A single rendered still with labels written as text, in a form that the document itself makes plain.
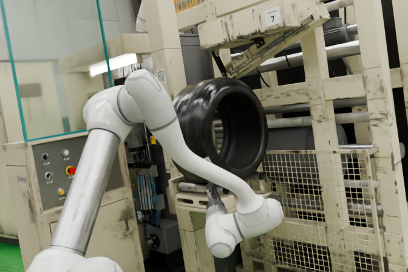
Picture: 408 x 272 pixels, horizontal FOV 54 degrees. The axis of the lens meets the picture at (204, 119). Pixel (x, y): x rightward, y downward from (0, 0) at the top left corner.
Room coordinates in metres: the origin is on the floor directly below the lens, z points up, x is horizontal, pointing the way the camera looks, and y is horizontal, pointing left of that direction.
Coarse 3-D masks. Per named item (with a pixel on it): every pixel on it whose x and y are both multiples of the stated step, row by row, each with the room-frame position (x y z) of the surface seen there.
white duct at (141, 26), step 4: (140, 8) 2.81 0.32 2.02; (140, 12) 2.81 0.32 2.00; (144, 12) 2.79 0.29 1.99; (140, 16) 2.82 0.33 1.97; (144, 16) 2.80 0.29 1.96; (140, 20) 2.83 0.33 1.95; (144, 20) 2.81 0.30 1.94; (136, 24) 2.86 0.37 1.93; (140, 24) 2.83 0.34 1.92; (144, 24) 2.83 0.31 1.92; (140, 28) 2.85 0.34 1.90; (144, 28) 2.84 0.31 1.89
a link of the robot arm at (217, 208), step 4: (208, 208) 1.53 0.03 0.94; (212, 208) 1.51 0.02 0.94; (216, 208) 1.50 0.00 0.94; (220, 208) 1.51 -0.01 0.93; (224, 208) 1.52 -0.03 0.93; (208, 212) 1.50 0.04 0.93; (212, 212) 1.48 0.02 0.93; (216, 212) 1.48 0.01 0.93; (220, 212) 1.48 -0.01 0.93; (224, 212) 1.49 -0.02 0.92; (208, 216) 1.49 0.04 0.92
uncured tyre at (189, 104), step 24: (192, 96) 1.96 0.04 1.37; (216, 96) 1.94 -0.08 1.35; (240, 96) 2.25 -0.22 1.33; (192, 120) 1.88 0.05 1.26; (240, 120) 2.35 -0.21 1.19; (264, 120) 2.17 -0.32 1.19; (192, 144) 1.87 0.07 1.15; (240, 144) 2.34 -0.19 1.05; (264, 144) 2.15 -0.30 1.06; (240, 168) 2.03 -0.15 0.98
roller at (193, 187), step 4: (180, 184) 2.16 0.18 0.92; (184, 184) 2.14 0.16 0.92; (188, 184) 2.11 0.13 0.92; (192, 184) 2.09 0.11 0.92; (196, 184) 2.07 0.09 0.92; (200, 184) 2.05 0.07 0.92; (204, 184) 2.04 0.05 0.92; (180, 188) 2.15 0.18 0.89; (184, 188) 2.13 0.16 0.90; (188, 188) 2.10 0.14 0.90; (192, 188) 2.08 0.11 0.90; (196, 188) 2.06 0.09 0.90; (200, 188) 2.03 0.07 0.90; (204, 188) 2.01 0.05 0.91; (216, 188) 1.95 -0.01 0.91; (220, 188) 1.93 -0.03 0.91; (224, 188) 1.92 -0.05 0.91; (220, 192) 1.94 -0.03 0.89; (224, 192) 1.92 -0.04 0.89; (228, 192) 1.94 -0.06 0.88
